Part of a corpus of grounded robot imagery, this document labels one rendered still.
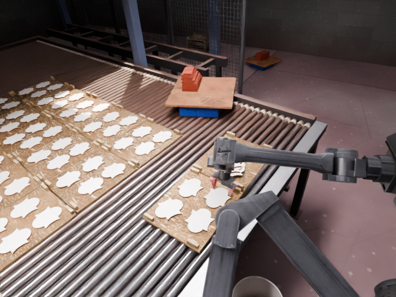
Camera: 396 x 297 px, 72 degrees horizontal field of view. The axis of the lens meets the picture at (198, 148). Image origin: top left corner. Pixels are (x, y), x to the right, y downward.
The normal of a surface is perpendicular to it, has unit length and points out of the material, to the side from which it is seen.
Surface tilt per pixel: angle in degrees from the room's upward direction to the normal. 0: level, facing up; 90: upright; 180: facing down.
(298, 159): 46
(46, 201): 0
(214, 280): 38
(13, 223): 0
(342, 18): 90
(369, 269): 0
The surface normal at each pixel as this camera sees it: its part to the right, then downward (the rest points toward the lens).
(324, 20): -0.52, 0.55
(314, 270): -0.21, -0.19
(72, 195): -0.05, -0.78
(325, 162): 0.04, -0.11
